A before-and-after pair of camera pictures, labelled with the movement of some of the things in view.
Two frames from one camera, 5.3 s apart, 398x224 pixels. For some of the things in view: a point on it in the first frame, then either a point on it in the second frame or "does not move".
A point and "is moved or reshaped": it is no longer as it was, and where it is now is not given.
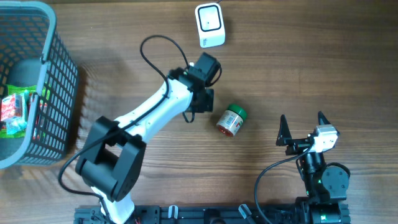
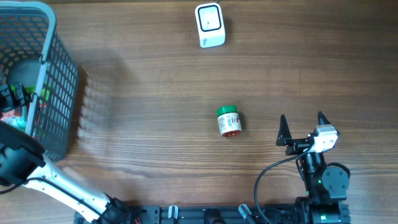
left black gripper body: (207, 104) → (6, 101)
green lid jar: (231, 120) is moved or reshaped
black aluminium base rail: (242, 214) does not move
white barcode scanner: (210, 25) does not move
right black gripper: (285, 139) does not move
